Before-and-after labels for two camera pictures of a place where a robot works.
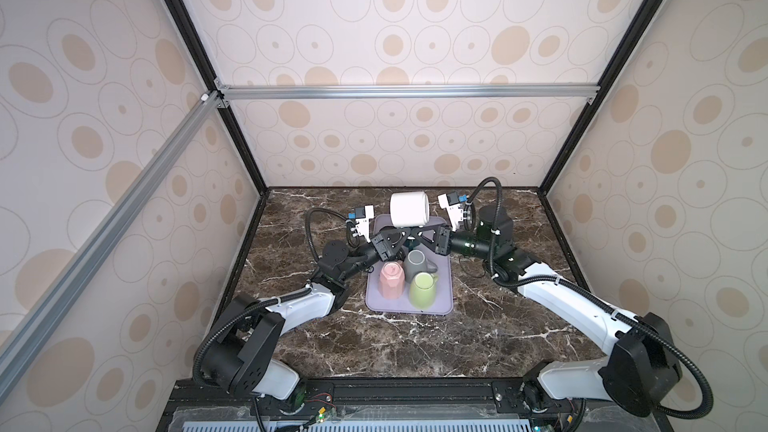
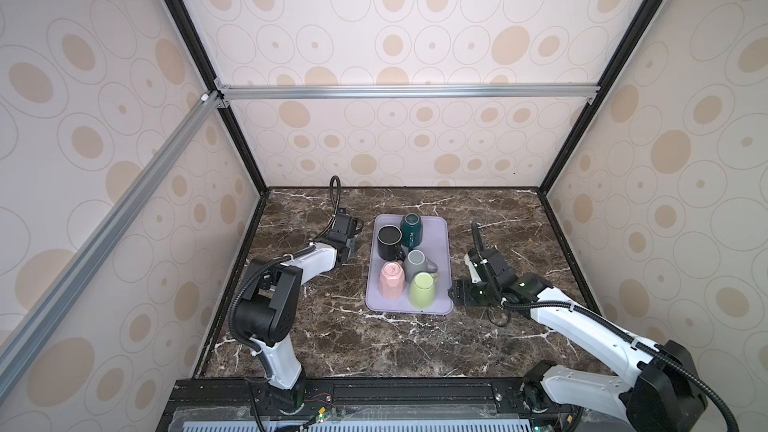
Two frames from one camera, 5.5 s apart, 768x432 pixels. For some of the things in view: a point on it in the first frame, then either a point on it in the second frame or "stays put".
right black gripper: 441,241 -> 461,293
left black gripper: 380,242 -> 350,247
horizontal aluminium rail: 226,93 stays put
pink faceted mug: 391,280 stays put
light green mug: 422,291 stays put
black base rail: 394,405 stays put
